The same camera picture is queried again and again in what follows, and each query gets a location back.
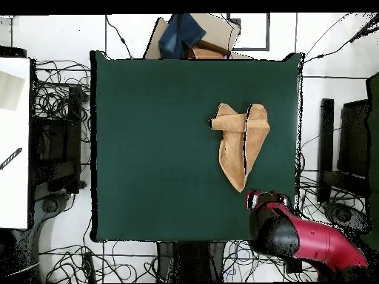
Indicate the dark green table cloth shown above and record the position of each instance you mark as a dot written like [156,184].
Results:
[148,148]

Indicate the grey rectangular frame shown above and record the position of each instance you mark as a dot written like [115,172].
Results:
[268,32]

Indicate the dark green hanging cloth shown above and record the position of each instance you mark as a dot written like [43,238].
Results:
[374,118]

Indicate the folded tan towel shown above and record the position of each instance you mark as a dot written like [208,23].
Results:
[207,54]

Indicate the blue jeans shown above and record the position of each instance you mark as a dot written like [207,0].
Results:
[180,35]

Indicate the beige box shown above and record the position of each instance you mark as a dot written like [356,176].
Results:
[10,91]

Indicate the black striped tool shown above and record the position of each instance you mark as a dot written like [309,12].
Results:
[11,158]

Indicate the grey chair base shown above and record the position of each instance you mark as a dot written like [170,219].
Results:
[49,205]

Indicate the black device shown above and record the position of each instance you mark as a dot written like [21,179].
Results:
[11,52]

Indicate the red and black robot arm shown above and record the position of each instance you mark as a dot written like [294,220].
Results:
[325,242]

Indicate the white table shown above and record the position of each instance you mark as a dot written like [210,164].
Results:
[14,192]

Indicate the black chair base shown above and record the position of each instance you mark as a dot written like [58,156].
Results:
[343,214]

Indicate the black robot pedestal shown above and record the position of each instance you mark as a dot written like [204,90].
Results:
[189,260]

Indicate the dark brown cloth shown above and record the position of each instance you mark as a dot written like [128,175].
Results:
[213,46]

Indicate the black equipment stand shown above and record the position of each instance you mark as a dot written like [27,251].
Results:
[74,133]

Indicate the black frame stand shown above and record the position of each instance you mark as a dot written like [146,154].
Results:
[327,133]

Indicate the tan terry towel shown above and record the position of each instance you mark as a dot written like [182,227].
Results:
[234,159]

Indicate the black power strip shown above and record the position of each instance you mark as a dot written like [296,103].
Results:
[88,266]

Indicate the small black box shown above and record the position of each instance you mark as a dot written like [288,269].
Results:
[293,266]

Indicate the cardboard box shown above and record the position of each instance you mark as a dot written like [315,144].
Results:
[219,29]

